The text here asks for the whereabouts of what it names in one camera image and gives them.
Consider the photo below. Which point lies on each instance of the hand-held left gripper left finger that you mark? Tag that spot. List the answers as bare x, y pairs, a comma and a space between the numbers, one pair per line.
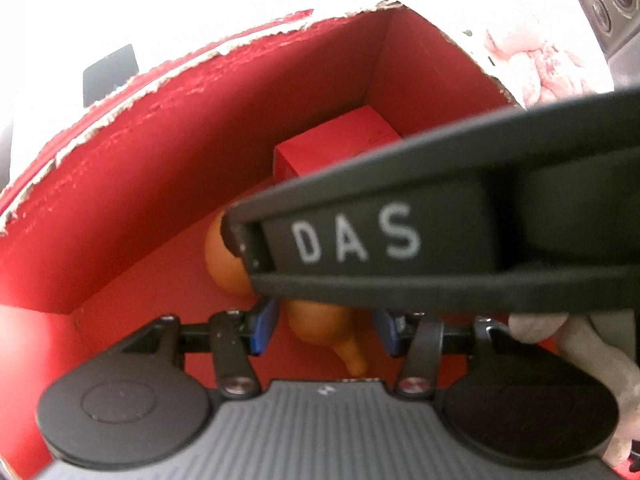
262, 327

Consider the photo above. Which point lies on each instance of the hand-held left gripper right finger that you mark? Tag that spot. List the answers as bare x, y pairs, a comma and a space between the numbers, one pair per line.
387, 332

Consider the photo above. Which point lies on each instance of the orange gourd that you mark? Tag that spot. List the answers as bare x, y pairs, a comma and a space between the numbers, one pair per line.
320, 325

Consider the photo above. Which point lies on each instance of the large red cardboard box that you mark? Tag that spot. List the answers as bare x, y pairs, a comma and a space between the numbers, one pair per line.
150, 185

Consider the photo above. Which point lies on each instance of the person's right hand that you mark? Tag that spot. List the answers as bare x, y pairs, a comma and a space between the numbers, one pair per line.
590, 350

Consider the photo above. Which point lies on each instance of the pink white cloth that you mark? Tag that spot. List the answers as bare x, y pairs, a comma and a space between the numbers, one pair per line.
545, 65

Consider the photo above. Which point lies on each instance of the small red gift box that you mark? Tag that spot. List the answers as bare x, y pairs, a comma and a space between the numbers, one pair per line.
335, 145

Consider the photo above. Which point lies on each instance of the black flat object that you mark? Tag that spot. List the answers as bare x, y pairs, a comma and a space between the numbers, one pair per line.
110, 76

